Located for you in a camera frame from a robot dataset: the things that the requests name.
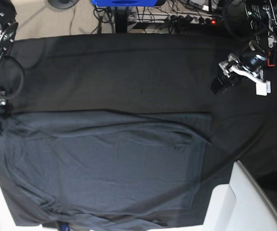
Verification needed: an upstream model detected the round black floor base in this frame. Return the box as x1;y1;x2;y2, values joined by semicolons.
48;0;79;10

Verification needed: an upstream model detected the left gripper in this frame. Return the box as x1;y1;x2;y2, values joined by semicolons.
211;47;268;94

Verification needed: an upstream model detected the blue plastic bin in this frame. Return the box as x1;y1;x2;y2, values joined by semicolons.
91;0;157;7

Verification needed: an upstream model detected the black table cloth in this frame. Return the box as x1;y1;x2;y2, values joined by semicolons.
0;34;277;228

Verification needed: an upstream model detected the white chair right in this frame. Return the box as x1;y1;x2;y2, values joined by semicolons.
202;161;277;231

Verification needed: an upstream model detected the dark grey T-shirt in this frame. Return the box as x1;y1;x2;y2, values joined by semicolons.
0;111;211;231

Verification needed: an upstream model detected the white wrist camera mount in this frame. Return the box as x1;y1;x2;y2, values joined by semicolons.
256;81;271;96

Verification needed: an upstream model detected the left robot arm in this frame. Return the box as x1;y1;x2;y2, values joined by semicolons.
211;0;277;96

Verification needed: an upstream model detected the black power strip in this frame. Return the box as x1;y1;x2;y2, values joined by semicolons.
128;13;220;26

